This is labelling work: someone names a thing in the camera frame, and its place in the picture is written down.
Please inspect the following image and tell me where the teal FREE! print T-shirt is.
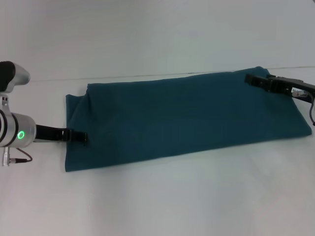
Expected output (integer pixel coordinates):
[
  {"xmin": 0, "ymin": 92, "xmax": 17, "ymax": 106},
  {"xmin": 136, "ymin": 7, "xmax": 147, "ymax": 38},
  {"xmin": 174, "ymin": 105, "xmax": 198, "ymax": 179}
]
[{"xmin": 64, "ymin": 65, "xmax": 313, "ymax": 174}]

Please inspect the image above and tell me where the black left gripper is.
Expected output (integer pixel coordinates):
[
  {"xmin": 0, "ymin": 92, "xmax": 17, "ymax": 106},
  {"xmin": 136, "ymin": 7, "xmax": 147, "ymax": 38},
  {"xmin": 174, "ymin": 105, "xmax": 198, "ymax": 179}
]
[{"xmin": 33, "ymin": 124, "xmax": 89, "ymax": 147}]

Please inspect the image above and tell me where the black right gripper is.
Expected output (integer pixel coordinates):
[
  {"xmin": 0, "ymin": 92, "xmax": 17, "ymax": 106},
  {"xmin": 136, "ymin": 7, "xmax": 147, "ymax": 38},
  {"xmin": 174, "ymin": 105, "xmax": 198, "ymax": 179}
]
[{"xmin": 244, "ymin": 73, "xmax": 315, "ymax": 104}]

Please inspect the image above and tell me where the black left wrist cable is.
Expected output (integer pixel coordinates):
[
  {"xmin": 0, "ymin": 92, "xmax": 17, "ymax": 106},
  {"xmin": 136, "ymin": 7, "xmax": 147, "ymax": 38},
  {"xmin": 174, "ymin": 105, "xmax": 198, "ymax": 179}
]
[{"xmin": 1, "ymin": 147, "xmax": 34, "ymax": 168}]

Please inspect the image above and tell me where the right wrist cable with connector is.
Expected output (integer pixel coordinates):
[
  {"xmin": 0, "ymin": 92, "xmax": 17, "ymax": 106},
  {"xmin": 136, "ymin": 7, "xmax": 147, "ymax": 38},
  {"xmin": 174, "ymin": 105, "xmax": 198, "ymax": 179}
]
[{"xmin": 290, "ymin": 88, "xmax": 315, "ymax": 128}]

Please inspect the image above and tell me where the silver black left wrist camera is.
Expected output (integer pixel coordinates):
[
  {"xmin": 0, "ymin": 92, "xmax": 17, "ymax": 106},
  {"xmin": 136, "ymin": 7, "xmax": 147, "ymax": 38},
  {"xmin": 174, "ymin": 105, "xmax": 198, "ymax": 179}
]
[{"xmin": 0, "ymin": 60, "xmax": 31, "ymax": 110}]

